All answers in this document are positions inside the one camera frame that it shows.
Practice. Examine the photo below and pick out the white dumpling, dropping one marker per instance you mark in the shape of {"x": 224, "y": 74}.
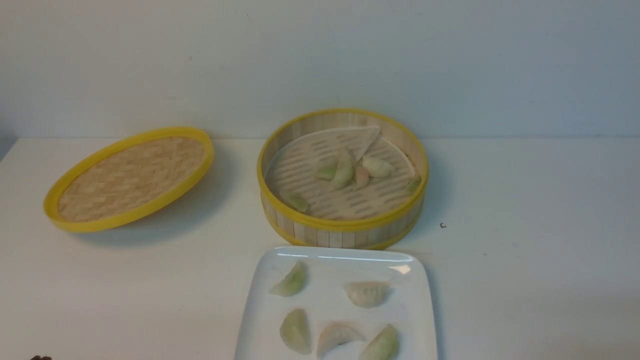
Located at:
{"x": 376, "y": 167}

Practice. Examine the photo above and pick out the green dumpling plate top left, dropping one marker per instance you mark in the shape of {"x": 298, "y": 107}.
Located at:
{"x": 293, "y": 283}

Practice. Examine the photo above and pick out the green dumpling plate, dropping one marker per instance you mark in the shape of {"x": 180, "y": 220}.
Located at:
{"x": 293, "y": 283}
{"x": 385, "y": 345}
{"x": 294, "y": 332}

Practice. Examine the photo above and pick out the white square plate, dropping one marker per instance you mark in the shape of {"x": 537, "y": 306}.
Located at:
{"x": 409, "y": 308}

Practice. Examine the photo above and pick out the white dumpling plate top right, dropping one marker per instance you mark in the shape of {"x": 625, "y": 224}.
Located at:
{"x": 368, "y": 294}

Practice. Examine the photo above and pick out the white dumpling plate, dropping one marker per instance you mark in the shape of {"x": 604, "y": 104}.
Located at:
{"x": 336, "y": 334}
{"x": 368, "y": 294}

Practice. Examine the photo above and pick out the white dumpling plate bottom centre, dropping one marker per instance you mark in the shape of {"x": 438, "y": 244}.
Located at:
{"x": 336, "y": 334}

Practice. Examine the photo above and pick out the green dumpling plate bottom left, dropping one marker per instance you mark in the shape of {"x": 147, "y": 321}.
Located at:
{"x": 294, "y": 332}

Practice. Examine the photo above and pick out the green dumpling plate bottom right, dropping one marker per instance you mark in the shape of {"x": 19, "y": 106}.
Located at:
{"x": 385, "y": 345}

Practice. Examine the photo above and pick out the small green dumpling steamer centre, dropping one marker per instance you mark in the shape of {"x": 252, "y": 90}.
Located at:
{"x": 326, "y": 173}

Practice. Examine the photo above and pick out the yellow rimmed bamboo steamer basket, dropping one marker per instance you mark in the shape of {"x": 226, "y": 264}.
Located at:
{"x": 379, "y": 232}

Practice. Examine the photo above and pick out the long green dumpling steamer centre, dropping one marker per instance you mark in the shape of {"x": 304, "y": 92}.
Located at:
{"x": 343, "y": 172}

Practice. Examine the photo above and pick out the white steamer liner paper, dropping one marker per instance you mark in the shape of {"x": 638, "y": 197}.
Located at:
{"x": 293, "y": 170}

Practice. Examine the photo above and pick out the pink dumpling in steamer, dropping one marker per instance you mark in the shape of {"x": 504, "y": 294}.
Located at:
{"x": 361, "y": 178}

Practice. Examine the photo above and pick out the yellow rimmed bamboo steamer lid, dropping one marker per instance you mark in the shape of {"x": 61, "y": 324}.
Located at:
{"x": 129, "y": 179}

